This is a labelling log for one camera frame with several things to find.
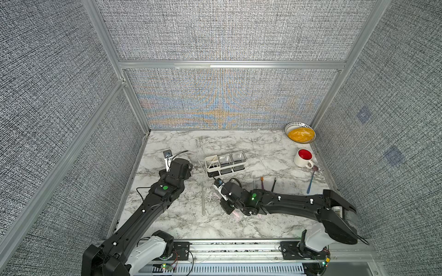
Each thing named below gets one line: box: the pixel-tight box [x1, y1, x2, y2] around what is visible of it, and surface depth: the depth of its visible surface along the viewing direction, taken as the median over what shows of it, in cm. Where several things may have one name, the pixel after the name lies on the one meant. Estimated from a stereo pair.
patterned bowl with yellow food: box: [284, 121, 316, 145], surface depth 112 cm
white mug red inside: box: [293, 148, 314, 170], surface depth 99 cm
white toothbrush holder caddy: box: [204, 150, 248, 178], surface depth 94 cm
